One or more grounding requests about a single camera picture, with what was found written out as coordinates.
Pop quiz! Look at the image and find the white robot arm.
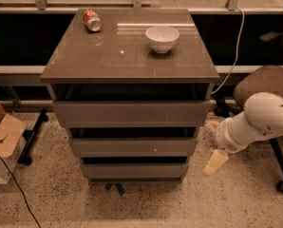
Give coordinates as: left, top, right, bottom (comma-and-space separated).
203, 92, 283, 175

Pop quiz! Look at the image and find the cardboard box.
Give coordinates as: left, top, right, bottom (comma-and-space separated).
0, 105, 27, 184

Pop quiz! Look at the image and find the white ceramic bowl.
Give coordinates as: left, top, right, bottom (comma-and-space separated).
145, 26, 179, 53

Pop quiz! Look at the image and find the black stand leg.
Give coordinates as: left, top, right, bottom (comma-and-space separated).
18, 109, 48, 165

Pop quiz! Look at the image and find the white cable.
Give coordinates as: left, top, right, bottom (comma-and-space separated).
210, 7, 246, 96

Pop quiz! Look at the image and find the grey top drawer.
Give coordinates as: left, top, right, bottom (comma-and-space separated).
52, 101, 208, 128

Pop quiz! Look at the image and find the grey drawer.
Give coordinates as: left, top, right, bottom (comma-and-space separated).
69, 138, 197, 157
52, 101, 208, 128
81, 164, 188, 179

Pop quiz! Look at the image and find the grey drawer cabinet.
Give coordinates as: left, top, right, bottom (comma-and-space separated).
41, 9, 218, 182

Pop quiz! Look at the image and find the black floor cable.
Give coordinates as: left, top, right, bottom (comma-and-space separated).
0, 140, 42, 228

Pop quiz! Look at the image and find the red soda can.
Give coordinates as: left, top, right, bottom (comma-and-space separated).
83, 9, 102, 32

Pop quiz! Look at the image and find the grey middle drawer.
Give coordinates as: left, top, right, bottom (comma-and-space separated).
69, 138, 197, 157

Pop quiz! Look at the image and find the grey bottom drawer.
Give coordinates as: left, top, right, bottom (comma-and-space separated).
81, 164, 188, 179

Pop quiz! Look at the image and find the blue tape cross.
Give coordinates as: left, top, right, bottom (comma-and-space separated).
104, 182, 126, 198

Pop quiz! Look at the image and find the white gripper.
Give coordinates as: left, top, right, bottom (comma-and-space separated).
203, 119, 247, 176

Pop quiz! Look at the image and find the brown office chair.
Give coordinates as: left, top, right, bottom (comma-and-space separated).
213, 64, 283, 195

